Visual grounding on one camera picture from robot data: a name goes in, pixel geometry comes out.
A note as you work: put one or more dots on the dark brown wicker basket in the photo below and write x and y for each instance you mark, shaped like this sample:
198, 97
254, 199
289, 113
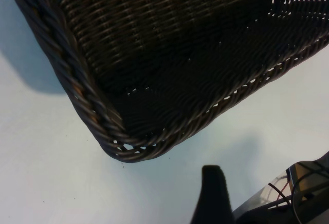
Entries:
154, 41

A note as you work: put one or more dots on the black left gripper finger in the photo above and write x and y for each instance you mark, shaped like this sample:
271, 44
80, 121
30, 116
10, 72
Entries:
212, 198

